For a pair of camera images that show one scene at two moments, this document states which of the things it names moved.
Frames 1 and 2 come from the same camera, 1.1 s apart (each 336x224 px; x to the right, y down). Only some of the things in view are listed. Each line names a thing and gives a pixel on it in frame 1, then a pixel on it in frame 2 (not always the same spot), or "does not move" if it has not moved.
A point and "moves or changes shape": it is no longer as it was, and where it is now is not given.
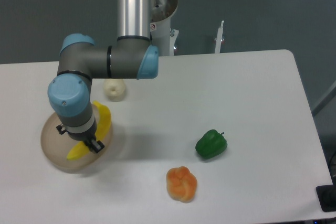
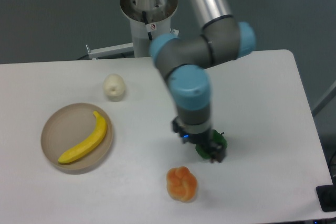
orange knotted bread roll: [181, 183] does not move
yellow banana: [103, 130] moves or changes shape
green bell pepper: [211, 145] does not move
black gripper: [86, 133] → [216, 151]
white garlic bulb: [114, 88] does not move
